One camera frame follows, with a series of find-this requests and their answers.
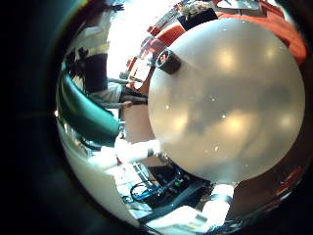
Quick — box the flower bouquet with green stem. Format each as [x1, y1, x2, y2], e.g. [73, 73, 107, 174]
[58, 72, 122, 149]

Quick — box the dark brown vase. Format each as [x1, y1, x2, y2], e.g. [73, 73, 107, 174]
[155, 48, 183, 75]

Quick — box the seated person in dark trousers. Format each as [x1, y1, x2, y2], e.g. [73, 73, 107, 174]
[89, 81, 150, 111]

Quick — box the standing person in dark trousers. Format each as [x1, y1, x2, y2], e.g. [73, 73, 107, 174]
[67, 0, 112, 96]

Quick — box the black tray with flowers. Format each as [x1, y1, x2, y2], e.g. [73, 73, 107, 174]
[177, 1, 219, 32]

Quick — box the blue cable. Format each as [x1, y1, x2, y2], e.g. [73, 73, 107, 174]
[130, 181, 164, 204]

